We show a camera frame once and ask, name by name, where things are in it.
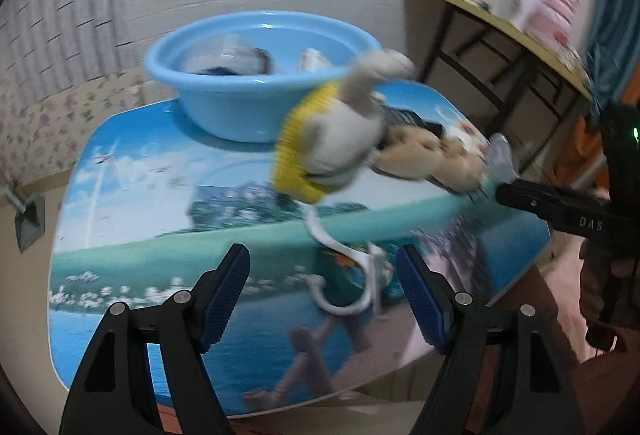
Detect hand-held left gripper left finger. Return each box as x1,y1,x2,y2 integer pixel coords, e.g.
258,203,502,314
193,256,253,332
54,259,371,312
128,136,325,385
59,242,252,435

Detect light blue plastic basin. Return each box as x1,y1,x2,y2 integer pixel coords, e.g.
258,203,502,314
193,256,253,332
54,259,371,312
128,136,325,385
144,11,383,142

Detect pink wrapped pack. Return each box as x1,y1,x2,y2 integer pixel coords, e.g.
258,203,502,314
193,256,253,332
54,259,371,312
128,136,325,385
530,0,583,48

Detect person's right hand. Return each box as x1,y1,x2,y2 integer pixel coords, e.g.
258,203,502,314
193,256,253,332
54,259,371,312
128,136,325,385
580,237,640,351

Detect teal curtain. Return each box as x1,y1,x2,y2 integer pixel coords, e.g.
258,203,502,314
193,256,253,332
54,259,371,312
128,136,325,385
585,0,640,101

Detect small clear plastic bottle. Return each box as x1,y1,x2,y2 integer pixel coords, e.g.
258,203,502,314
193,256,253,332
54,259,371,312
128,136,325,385
484,132,518,183

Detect black bottle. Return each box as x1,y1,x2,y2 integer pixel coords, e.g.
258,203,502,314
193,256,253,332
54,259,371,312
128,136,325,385
380,102,446,151

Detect orange cloth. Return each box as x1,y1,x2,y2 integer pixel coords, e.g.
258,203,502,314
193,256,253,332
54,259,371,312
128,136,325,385
560,115,608,186

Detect grey metal wall fixture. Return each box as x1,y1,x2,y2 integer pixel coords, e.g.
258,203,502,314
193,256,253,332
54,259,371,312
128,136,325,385
0,182,47,252

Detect orange and teal snack packet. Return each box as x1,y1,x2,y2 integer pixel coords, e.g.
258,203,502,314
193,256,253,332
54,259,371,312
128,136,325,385
320,247,401,306

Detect white plastic hook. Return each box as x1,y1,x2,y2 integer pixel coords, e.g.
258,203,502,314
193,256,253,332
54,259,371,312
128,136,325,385
302,205,388,316

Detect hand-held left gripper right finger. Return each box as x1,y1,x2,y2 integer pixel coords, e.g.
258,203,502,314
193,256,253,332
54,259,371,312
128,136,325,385
395,244,586,435

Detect plush dog with yellow hat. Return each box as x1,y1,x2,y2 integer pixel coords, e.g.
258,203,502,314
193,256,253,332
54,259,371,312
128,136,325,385
270,49,488,205

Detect yellow desk with black frame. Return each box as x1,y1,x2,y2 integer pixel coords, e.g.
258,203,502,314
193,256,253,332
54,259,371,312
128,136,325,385
402,0,608,196

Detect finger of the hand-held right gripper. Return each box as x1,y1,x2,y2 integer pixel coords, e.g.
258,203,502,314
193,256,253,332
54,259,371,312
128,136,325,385
495,180,608,236

